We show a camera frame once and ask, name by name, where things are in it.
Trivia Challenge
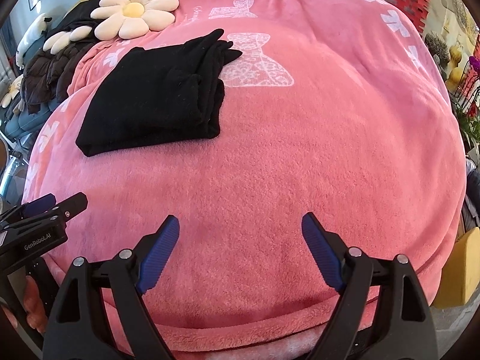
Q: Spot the black small garment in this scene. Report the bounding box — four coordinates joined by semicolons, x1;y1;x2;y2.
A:
76;28;242;157

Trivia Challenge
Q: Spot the left hand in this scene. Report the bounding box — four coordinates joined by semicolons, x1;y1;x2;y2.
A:
24;275;48;334

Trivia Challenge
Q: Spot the yellow stool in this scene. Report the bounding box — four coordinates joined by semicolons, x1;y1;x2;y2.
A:
433;228;479;309

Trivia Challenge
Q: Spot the dark puffer jacket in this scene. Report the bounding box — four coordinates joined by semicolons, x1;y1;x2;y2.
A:
20;0;101;114

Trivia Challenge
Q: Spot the small daisy flower pillow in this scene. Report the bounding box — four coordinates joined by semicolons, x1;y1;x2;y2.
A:
42;25;92;55

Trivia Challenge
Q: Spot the white plush toy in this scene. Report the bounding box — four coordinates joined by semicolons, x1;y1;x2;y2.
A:
16;13;52;69

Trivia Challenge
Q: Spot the large daisy flower pillow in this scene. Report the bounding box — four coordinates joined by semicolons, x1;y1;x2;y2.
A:
90;0;180;41

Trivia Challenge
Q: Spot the pink fleece blanket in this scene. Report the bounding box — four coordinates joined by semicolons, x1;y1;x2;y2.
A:
24;0;465;359

